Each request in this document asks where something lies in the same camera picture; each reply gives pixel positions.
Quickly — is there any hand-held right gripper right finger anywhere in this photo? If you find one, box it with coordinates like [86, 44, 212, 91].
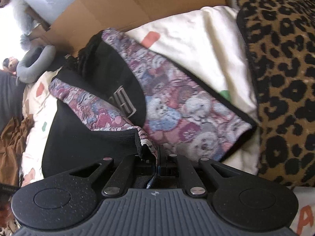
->
[159, 154, 244, 197]

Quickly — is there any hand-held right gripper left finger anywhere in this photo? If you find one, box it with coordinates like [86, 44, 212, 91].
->
[69, 154, 158, 197]

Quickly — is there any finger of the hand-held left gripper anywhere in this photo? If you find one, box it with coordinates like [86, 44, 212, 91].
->
[0, 183, 20, 197]

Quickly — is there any black garment with patterned panels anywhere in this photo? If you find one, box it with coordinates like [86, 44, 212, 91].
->
[41, 28, 258, 179]

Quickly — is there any brown garment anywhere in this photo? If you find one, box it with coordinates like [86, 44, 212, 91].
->
[0, 114, 35, 195]

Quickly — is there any dark grey pillow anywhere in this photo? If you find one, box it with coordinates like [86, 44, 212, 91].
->
[0, 71, 25, 133]

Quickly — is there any grey neck pillow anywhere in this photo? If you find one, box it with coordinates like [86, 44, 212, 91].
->
[16, 45, 57, 83]

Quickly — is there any brown teddy bear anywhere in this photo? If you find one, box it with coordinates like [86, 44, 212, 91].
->
[2, 57, 19, 73]

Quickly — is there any cream bear print bedsheet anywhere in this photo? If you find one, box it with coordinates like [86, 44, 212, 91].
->
[20, 5, 315, 236]

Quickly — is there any black cloth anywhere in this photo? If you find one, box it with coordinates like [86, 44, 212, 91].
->
[48, 54, 72, 72]

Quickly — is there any leopard print garment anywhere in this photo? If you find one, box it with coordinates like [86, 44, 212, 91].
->
[233, 0, 315, 187]

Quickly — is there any clear plastic bag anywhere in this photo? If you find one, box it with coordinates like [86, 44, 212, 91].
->
[19, 33, 33, 52]

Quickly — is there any brown cardboard sheet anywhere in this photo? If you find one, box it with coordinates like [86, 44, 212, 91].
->
[26, 0, 228, 57]

